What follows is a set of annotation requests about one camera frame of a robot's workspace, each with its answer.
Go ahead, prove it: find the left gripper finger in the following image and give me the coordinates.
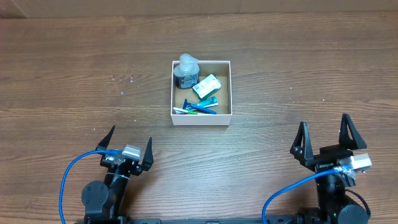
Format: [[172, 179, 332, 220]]
[[95, 125, 116, 155], [141, 138, 154, 171]]

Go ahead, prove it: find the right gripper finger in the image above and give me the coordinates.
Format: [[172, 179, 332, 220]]
[[338, 113, 367, 150], [290, 121, 315, 171]]

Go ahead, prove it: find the green white toothbrush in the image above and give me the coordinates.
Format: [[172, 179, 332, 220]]
[[173, 107, 203, 114]]

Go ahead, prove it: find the blue disposable razor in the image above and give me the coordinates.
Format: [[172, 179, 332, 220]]
[[189, 103, 216, 114]]

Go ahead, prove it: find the teal white toothpaste tube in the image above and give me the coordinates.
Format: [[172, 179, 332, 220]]
[[183, 96, 218, 110]]

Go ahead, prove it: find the hand soap pump bottle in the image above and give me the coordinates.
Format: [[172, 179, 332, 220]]
[[174, 54, 200, 89]]

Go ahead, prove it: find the green white soap bar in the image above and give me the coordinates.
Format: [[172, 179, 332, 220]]
[[193, 74, 222, 100]]

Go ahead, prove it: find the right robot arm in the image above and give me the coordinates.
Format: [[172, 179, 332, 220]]
[[289, 113, 373, 224]]

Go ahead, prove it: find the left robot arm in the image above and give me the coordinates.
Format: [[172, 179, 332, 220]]
[[81, 128, 154, 223]]

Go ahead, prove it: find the white cardboard box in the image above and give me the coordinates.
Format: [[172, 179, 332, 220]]
[[170, 60, 233, 126]]

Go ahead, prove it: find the left blue cable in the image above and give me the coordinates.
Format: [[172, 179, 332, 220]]
[[58, 149, 124, 224]]

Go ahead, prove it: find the blue cable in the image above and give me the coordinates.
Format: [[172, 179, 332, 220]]
[[261, 167, 341, 224], [58, 149, 124, 224]]

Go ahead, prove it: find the right blue cable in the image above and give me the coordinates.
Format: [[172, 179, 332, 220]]
[[261, 167, 341, 224]]

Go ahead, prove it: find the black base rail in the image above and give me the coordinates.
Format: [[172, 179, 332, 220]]
[[74, 214, 312, 224]]

